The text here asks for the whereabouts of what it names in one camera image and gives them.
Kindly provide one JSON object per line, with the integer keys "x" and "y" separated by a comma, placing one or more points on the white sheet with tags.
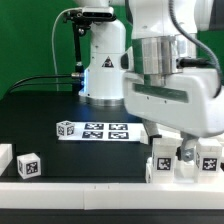
{"x": 97, "y": 131}

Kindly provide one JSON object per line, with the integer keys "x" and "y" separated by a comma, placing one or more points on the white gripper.
{"x": 185, "y": 103}

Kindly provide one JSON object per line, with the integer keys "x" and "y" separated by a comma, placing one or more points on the white chair seat piece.
{"x": 183, "y": 171}

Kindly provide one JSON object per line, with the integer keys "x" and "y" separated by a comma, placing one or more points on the white tagged cube front left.
{"x": 29, "y": 165}

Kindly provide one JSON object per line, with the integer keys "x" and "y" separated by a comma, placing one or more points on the small white tagged cube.
{"x": 65, "y": 128}

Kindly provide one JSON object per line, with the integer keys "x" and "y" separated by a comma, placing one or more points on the long white chair back post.
{"x": 172, "y": 133}

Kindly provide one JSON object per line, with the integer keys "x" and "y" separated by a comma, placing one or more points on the white U-shaped boundary frame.
{"x": 105, "y": 196}

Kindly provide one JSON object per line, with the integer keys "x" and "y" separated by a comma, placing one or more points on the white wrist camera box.
{"x": 127, "y": 60}

